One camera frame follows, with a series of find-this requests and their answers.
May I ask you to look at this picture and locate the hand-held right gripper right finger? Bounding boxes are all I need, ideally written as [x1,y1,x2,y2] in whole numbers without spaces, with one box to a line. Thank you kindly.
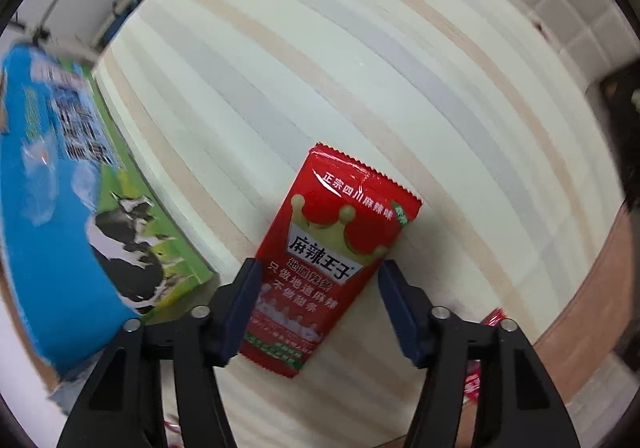
[377,259,583,448]

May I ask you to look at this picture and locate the blue green milk carton box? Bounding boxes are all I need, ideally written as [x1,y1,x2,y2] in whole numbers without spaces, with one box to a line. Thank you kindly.
[0,44,218,381]

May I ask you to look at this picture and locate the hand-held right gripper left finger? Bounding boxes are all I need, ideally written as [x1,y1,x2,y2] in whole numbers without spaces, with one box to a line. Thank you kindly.
[55,257,266,448]

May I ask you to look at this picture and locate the red spicy strip packet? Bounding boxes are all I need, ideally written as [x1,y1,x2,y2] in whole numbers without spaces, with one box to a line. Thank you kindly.
[462,308,508,401]
[239,142,423,379]

